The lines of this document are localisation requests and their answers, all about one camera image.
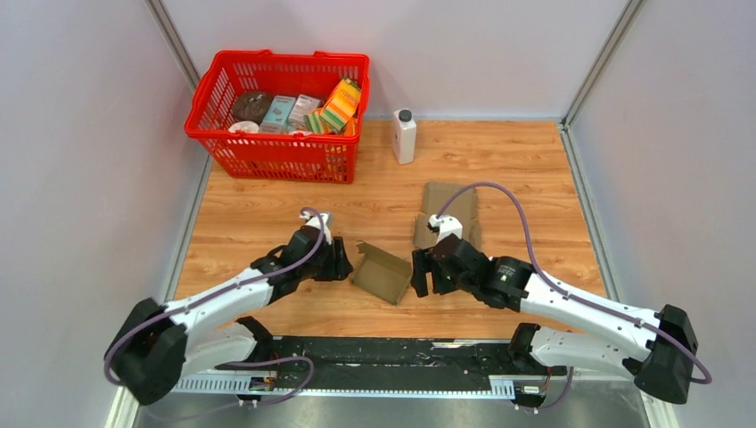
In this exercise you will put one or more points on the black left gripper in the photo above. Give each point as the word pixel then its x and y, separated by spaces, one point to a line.
pixel 340 267

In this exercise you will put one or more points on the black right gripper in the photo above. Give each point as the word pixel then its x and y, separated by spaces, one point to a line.
pixel 422 265

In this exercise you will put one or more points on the brown cardboard box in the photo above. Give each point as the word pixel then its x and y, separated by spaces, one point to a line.
pixel 381 274

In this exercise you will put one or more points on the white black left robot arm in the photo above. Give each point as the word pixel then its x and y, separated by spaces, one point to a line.
pixel 201 331

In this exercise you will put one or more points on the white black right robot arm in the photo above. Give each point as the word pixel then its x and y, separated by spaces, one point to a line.
pixel 653 349

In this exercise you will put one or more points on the teal snack box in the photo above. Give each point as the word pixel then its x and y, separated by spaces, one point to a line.
pixel 275 119

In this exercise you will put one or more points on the grey pink snack box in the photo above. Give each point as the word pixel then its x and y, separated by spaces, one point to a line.
pixel 302 107

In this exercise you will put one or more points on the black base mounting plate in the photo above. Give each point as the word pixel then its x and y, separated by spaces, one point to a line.
pixel 405 364

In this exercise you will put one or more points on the red plastic shopping basket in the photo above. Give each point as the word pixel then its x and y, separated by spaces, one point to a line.
pixel 309 158

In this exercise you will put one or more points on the green striped packet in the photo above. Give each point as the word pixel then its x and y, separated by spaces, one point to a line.
pixel 315 123

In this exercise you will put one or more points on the white bottle black cap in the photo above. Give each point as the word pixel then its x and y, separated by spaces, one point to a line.
pixel 404 127

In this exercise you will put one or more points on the white round lid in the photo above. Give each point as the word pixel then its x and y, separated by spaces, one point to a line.
pixel 246 127

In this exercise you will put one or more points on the brown round bag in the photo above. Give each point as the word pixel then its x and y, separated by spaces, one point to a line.
pixel 251 106

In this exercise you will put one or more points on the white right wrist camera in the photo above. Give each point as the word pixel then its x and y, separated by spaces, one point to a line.
pixel 444 226

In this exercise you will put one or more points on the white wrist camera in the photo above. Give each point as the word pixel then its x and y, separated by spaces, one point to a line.
pixel 444 226
pixel 321 221

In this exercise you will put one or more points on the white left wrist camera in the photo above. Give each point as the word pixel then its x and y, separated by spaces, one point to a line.
pixel 321 221

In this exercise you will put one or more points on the aluminium frame rail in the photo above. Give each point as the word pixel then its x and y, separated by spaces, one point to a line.
pixel 584 397

